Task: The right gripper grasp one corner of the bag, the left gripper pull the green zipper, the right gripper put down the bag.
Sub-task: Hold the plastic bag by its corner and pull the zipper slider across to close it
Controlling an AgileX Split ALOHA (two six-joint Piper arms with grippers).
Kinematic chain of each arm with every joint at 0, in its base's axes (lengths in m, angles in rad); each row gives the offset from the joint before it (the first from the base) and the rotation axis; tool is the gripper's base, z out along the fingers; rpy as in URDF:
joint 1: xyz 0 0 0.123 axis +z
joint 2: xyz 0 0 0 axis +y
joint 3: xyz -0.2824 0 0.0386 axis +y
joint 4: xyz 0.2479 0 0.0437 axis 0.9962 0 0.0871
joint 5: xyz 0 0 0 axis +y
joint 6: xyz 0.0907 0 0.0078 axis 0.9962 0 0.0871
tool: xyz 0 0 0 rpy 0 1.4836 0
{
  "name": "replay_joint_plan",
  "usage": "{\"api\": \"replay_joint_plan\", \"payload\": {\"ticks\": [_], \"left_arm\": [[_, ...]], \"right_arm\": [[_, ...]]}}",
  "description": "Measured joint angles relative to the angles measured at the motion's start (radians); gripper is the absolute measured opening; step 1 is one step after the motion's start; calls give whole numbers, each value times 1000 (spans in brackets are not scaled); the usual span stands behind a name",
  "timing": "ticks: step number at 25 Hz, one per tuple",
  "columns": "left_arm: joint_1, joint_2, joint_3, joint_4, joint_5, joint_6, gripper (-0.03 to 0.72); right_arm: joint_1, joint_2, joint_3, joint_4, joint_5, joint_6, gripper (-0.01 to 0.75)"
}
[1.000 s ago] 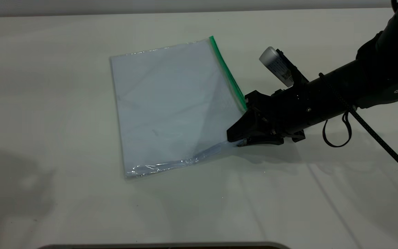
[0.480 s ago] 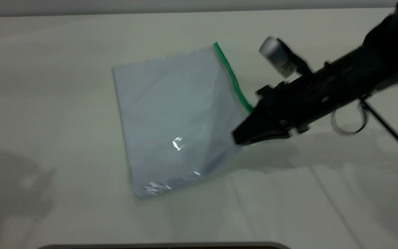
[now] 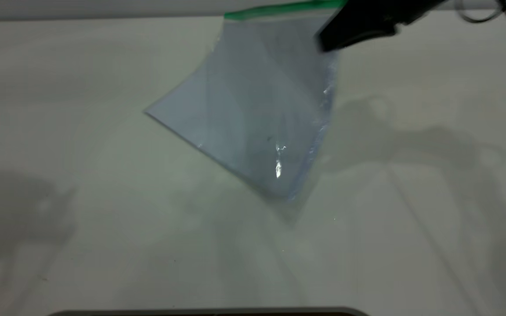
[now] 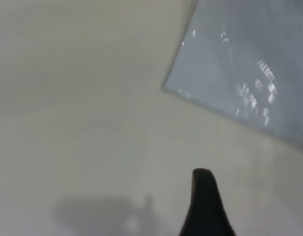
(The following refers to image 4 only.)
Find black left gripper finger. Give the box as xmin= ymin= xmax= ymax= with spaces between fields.
xmin=178 ymin=168 xmax=237 ymax=236

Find clear plastic zipper bag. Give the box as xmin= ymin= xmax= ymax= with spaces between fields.
xmin=162 ymin=0 xmax=303 ymax=145

